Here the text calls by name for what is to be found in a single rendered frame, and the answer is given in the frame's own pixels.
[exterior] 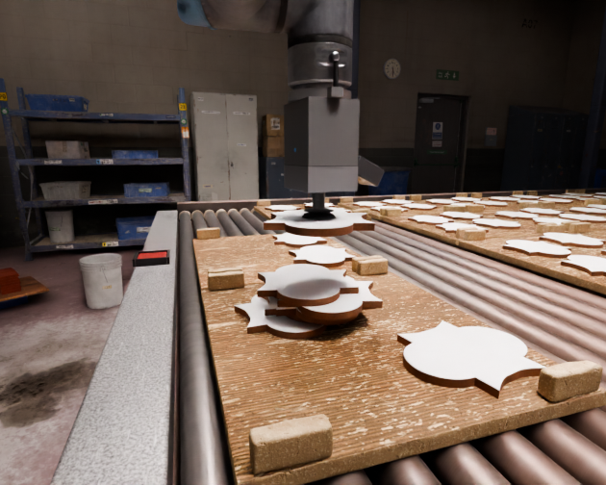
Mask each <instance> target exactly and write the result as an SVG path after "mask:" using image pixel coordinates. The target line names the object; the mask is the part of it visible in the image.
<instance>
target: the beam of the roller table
mask: <svg viewBox="0 0 606 485"><path fill-rule="evenodd" d="M165 249H170V265H159V266H147V267H135V269H134V272H133V274H132V277H131V280H130V282H129V285H128V287H127V290H126V292H125V295H124V296H123V299H122V301H121V304H120V307H119V309H118V312H117V314H116V317H115V319H114V323H113V326H112V328H111V331H110V333H109V336H108V339H107V341H106V343H105V345H104V348H103V350H102V353H101V355H100V358H99V360H98V363H97V366H96V368H95V371H94V373H93V376H92V378H91V380H90V382H89V385H88V389H87V391H86V394H85V397H84V399H83V402H82V404H81V407H80V409H79V412H78V414H77V417H76V419H75V422H74V424H73V426H72V429H71V431H70V434H69V436H68V439H67V441H66V444H65V446H64V449H63V453H62V456H61V458H60V461H59V463H58V466H57V468H56V470H55V472H54V475H53V477H52V480H51V483H50V485H173V442H174V396H175V349H176V303H177V257H178V211H158V212H157V213H156V215H155V218H154V221H153V223H152V226H151V228H150V231H149V233H148V236H147V238H146V241H145V243H144V246H143V249H142V251H150V250H165Z"/></svg>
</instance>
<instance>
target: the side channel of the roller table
mask: <svg viewBox="0 0 606 485"><path fill-rule="evenodd" d="M537 192H538V195H551V194H562V193H566V190H539V191H537ZM597 192H606V188H597V189H585V193H597ZM456 193H463V192H453V193H425V194H422V195H421V200H426V199H450V198H453V197H456ZM512 194H513V191H482V197H501V196H512ZM396 195H405V200H406V201H407V200H410V195H411V194H396ZM341 197H347V196H339V197H328V198H329V203H333V204H334V205H338V203H341ZM388 199H392V195H367V196H353V202H372V201H385V200H388ZM257 200H270V205H271V206H274V205H300V204H304V203H313V198H312V197H310V198H281V199H252V200H223V201H194V202H177V211H178V221H180V219H179V214H180V213H181V212H183V211H188V212H189V213H190V215H191V214H192V212H194V211H196V210H198V211H201V212H202V213H203V216H204V213H205V212H206V211H207V210H212V211H214V212H215V213H216V211H217V210H220V209H222V210H225V211H226V212H227V214H228V211H229V210H230V209H236V210H237V211H238V212H240V210H241V209H244V208H245V209H248V210H249V211H251V210H252V209H253V208H254V206H257Z"/></svg>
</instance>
